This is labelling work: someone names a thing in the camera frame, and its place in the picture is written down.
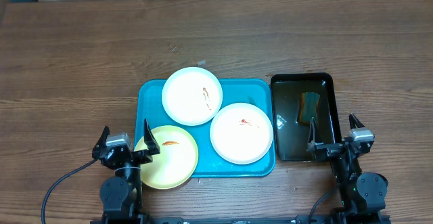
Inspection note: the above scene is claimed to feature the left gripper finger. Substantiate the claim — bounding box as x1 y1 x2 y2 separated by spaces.
143 118 160 156
92 126 110 159

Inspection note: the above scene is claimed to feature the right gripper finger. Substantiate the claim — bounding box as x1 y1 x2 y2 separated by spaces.
307 117 323 151
348 113 365 129

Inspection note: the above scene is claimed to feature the green yellow sponge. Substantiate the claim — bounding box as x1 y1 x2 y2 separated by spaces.
296 92 320 126

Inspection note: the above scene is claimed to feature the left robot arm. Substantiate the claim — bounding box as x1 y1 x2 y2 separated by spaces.
92 121 160 223

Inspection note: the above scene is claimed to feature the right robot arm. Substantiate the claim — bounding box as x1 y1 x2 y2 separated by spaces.
307 114 389 223

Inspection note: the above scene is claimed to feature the teal plastic tray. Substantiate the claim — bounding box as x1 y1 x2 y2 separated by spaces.
134 79 276 178

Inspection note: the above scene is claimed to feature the black water tray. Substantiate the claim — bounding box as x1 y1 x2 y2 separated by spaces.
270 72 342 161

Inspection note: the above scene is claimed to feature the yellow plate with stain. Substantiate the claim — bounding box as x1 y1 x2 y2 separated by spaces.
141 125 198 189

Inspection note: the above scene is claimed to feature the white plate with long stain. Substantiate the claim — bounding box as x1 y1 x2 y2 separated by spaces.
162 67 223 126

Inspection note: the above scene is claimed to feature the small tape scrap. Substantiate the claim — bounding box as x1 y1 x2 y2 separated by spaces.
197 60 206 66

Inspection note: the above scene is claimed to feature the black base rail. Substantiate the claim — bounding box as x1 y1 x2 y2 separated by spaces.
89 213 392 224

